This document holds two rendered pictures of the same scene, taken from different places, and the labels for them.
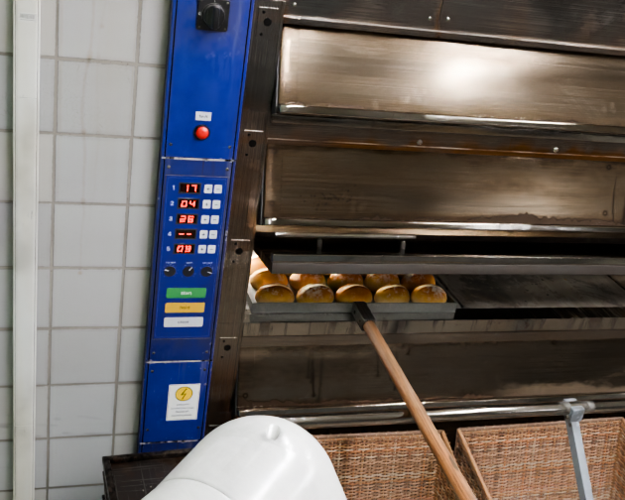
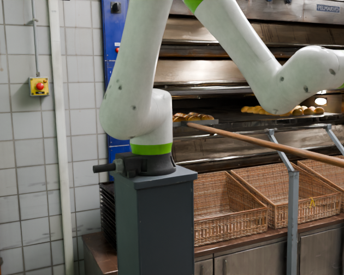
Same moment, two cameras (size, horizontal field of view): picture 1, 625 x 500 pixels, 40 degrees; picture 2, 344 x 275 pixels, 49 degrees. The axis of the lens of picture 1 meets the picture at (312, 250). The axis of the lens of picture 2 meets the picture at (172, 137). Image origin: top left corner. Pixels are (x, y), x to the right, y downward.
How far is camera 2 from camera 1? 0.96 m
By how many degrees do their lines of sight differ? 17
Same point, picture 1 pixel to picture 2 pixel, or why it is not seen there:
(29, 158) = (58, 64)
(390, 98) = (179, 36)
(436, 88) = (193, 33)
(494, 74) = not seen: hidden behind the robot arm
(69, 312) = (77, 128)
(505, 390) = (244, 152)
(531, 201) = (235, 73)
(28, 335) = (63, 138)
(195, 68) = (112, 27)
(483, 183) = (217, 68)
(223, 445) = not seen: outside the picture
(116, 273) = (93, 110)
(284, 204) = not seen: hidden behind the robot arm
